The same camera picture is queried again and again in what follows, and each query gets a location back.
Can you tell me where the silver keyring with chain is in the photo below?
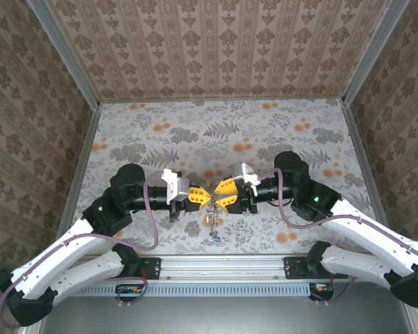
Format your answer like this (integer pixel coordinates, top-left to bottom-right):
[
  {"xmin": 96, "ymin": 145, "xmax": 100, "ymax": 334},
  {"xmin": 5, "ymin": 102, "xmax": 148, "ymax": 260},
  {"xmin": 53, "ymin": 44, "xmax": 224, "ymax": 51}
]
[{"xmin": 208, "ymin": 186, "xmax": 221, "ymax": 234}]

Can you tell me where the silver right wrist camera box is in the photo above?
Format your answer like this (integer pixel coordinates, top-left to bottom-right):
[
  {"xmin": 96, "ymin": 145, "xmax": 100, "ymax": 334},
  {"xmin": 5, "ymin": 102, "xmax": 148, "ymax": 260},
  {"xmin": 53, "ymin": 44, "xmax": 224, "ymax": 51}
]
[{"xmin": 231, "ymin": 162, "xmax": 261, "ymax": 187}]

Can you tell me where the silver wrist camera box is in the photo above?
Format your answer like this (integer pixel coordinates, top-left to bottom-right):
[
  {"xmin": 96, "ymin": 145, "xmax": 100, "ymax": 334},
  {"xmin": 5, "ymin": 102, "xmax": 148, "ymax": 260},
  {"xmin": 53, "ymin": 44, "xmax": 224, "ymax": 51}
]
[
  {"xmin": 161, "ymin": 168, "xmax": 190, "ymax": 206},
  {"xmin": 231, "ymin": 162, "xmax": 261, "ymax": 187}
]

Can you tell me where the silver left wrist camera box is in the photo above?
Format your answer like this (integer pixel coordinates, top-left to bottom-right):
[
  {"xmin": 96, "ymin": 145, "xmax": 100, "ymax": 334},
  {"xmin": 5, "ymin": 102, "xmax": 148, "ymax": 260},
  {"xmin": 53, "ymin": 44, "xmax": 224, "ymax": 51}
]
[{"xmin": 161, "ymin": 168, "xmax": 190, "ymax": 206}]

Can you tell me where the aluminium side rail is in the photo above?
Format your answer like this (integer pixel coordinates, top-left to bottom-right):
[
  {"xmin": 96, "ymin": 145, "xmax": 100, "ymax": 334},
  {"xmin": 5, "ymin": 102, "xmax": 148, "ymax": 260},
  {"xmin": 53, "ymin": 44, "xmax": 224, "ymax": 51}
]
[
  {"xmin": 56, "ymin": 106, "xmax": 101, "ymax": 241},
  {"xmin": 341, "ymin": 99, "xmax": 418, "ymax": 334}
]

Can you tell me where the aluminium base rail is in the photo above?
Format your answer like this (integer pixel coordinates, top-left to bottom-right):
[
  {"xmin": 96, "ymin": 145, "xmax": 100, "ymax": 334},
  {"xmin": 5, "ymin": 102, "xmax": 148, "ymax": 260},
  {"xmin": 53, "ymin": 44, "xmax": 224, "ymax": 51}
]
[{"xmin": 139, "ymin": 255, "xmax": 311, "ymax": 281}]

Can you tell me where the white slotted cable duct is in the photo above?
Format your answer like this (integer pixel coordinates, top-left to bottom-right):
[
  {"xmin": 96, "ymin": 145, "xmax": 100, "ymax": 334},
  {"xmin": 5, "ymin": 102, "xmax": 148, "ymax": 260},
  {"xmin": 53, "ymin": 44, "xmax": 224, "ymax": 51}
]
[{"xmin": 72, "ymin": 280, "xmax": 336, "ymax": 297}]

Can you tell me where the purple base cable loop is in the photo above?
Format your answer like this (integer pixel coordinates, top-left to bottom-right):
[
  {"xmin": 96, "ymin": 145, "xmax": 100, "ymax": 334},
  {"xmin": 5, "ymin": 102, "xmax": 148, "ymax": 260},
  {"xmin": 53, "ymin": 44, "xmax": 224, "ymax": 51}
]
[
  {"xmin": 116, "ymin": 276, "xmax": 149, "ymax": 308},
  {"xmin": 312, "ymin": 278, "xmax": 357, "ymax": 308}
]

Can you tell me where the aluminium frame post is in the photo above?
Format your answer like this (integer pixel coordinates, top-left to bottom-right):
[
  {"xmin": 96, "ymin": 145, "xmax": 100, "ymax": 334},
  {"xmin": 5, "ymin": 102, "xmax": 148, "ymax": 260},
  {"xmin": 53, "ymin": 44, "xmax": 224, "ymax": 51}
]
[
  {"xmin": 341, "ymin": 0, "xmax": 411, "ymax": 104},
  {"xmin": 26, "ymin": 0, "xmax": 101, "ymax": 109}
]

